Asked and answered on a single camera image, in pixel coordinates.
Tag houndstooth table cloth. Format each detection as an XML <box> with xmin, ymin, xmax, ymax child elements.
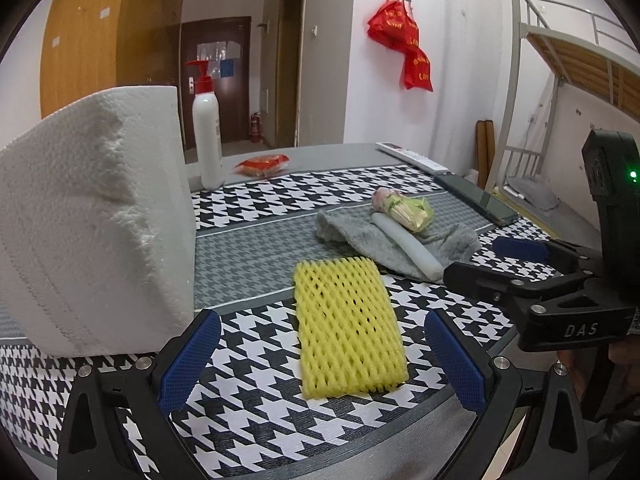
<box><xmin>0</xmin><ymin>142</ymin><xmax>601</xmax><ymax>480</ymax></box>

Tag yellow foam net sleeve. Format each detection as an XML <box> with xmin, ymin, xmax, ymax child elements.
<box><xmin>292</xmin><ymin>256</ymin><xmax>407</xmax><ymax>401</ymax></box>

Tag white lotion bottle red pump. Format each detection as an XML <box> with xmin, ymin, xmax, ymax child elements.
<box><xmin>185</xmin><ymin>59</ymin><xmax>226</xmax><ymax>191</ymax></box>

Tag person's right hand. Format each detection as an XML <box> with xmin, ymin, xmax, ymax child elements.
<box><xmin>557</xmin><ymin>342</ymin><xmax>640</xmax><ymax>421</ymax></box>

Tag red snack packet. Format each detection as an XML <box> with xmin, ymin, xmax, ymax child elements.
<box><xmin>235</xmin><ymin>154</ymin><xmax>292</xmax><ymax>178</ymax></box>

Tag metal bunk bed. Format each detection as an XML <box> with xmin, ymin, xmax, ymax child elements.
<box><xmin>487</xmin><ymin>0</ymin><xmax>640</xmax><ymax>196</ymax></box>

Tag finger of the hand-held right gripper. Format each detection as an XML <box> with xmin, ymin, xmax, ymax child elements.
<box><xmin>442</xmin><ymin>261</ymin><xmax>583</xmax><ymax>316</ymax></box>
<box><xmin>492</xmin><ymin>236</ymin><xmax>601</xmax><ymax>273</ymax></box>

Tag grey sock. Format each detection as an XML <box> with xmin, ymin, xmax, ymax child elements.
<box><xmin>315</xmin><ymin>207</ymin><xmax>481</xmax><ymax>281</ymax></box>

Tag wooden boards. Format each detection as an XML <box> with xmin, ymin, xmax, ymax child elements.
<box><xmin>476</xmin><ymin>120</ymin><xmax>496</xmax><ymax>188</ymax></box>

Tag dark brown door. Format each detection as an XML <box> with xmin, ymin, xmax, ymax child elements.
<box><xmin>180</xmin><ymin>16</ymin><xmax>252</xmax><ymax>143</ymax></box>

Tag white foam tube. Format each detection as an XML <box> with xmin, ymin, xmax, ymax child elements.
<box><xmin>370</xmin><ymin>212</ymin><xmax>445</xmax><ymax>281</ymax></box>

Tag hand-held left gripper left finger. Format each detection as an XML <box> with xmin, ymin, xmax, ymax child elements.
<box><xmin>56</xmin><ymin>308</ymin><xmax>222</xmax><ymax>480</ymax></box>

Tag white remote control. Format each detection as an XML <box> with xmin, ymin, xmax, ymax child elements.
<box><xmin>376</xmin><ymin>141</ymin><xmax>448</xmax><ymax>172</ymax></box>

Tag dark smartphone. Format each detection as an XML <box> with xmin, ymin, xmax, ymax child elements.
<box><xmin>434</xmin><ymin>172</ymin><xmax>520</xmax><ymax>225</ymax></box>

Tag pink yellow item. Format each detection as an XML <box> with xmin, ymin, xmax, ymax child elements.
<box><xmin>372</xmin><ymin>187</ymin><xmax>435</xmax><ymax>233</ymax></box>

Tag wooden side door frame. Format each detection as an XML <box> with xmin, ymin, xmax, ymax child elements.
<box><xmin>276</xmin><ymin>0</ymin><xmax>308</xmax><ymax>147</ymax></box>

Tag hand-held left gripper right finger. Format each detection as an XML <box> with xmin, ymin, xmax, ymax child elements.
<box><xmin>424</xmin><ymin>307</ymin><xmax>591</xmax><ymax>480</ymax></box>

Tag wooden wardrobe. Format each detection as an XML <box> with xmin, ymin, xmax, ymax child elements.
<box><xmin>39</xmin><ymin>0</ymin><xmax>183</xmax><ymax>121</ymax></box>

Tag white foam box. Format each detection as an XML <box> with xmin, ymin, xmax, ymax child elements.
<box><xmin>0</xmin><ymin>85</ymin><xmax>197</xmax><ymax>358</ymax></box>

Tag red plastic bag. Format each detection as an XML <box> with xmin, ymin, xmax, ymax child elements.
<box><xmin>367</xmin><ymin>0</ymin><xmax>423</xmax><ymax>51</ymax></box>
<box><xmin>402</xmin><ymin>46</ymin><xmax>434</xmax><ymax>92</ymax></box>

